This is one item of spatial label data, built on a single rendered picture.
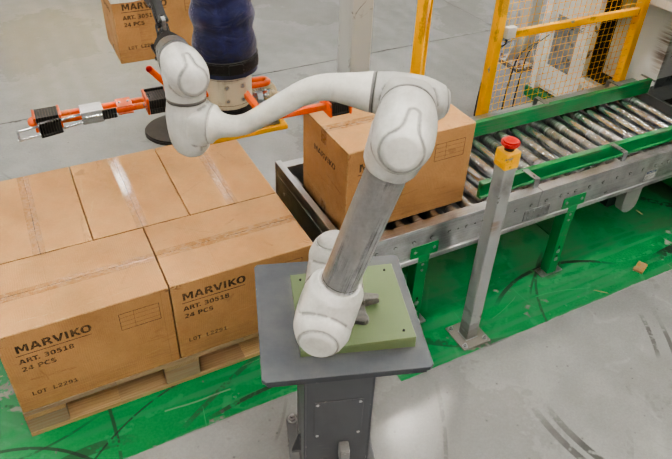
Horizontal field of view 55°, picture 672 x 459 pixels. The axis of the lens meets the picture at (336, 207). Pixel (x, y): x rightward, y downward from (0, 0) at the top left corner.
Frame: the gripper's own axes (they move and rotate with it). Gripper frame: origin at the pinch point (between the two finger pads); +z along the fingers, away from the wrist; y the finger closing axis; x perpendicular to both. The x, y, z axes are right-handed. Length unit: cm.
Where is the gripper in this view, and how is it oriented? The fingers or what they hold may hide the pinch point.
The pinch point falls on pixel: (153, 23)
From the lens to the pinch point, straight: 195.7
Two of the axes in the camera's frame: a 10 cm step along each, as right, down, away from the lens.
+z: -4.4, -5.5, 7.1
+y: -0.3, 8.0, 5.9
